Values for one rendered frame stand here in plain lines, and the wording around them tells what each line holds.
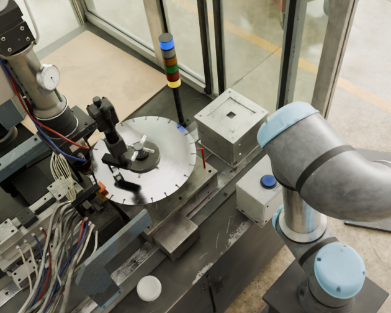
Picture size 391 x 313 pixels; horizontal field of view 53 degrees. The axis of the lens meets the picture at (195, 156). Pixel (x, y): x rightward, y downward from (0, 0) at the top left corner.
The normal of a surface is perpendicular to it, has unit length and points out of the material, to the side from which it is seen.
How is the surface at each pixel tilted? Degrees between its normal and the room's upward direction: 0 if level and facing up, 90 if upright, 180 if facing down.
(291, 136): 31
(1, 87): 90
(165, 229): 0
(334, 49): 90
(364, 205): 61
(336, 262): 7
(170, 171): 0
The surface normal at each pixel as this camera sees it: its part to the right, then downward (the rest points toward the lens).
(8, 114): 0.70, 0.53
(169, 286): -0.10, -0.59
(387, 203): 0.25, 0.30
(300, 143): -0.57, -0.26
